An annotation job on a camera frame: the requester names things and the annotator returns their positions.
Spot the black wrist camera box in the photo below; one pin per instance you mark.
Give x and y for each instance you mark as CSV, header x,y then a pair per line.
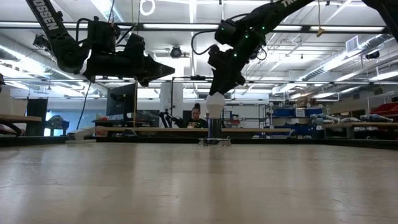
x,y
134,46
225,31

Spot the black aluminium table frame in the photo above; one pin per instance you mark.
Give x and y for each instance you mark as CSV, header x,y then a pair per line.
x,y
280,141

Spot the white round pillar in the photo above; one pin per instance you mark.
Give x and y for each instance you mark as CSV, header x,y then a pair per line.
x,y
171,102

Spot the wooden side table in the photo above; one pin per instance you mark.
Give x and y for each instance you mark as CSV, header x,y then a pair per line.
x,y
18,118

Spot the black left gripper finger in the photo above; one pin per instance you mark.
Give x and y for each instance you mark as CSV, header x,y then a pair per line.
x,y
155,71

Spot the black ceiling speaker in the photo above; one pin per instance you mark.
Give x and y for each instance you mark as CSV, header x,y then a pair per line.
x,y
372,55

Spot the wooden workbench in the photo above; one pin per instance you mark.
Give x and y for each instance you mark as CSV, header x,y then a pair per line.
x,y
357,125

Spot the white box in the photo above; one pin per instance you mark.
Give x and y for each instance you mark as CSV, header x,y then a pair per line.
x,y
12,105

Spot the black computer monitor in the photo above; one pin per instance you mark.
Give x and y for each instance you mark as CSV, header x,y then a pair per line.
x,y
122,99

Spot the cardboard box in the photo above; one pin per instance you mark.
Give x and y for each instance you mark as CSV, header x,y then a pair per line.
x,y
303,102

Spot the silver ventilation duct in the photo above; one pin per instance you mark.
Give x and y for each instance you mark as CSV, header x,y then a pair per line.
x,y
342,59

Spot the black ceiling camera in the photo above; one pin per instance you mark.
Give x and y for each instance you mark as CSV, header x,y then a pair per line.
x,y
176,52

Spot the white power strip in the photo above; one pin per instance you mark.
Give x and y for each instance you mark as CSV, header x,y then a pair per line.
x,y
81,133

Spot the long ceiling light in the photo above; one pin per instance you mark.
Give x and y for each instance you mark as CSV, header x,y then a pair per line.
x,y
342,28
180,26

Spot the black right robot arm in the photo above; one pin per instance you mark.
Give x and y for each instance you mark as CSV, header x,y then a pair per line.
x,y
270,15

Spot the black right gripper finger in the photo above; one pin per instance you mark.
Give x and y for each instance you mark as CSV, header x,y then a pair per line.
x,y
222,84

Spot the chrome lamp socket base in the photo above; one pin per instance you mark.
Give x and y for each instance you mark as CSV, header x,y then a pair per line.
x,y
214,127

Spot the white paper label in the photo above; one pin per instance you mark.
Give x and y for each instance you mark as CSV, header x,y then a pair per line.
x,y
300,112

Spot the white lightbulb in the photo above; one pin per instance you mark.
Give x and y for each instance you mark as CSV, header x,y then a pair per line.
x,y
215,105

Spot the black background robot arm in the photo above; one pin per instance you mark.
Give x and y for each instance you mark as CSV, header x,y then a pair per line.
x,y
171,119

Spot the grey teal robot arm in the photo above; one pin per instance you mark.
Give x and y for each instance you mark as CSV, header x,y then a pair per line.
x,y
374,117
325,119

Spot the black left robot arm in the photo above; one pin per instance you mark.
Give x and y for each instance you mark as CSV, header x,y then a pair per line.
x,y
49,25

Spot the black cabinet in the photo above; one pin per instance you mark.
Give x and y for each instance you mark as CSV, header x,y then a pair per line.
x,y
37,116

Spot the person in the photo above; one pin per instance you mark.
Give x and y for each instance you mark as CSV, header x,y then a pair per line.
x,y
196,119

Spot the blue bin shelf unit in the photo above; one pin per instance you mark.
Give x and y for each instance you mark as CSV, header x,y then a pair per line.
x,y
283,112

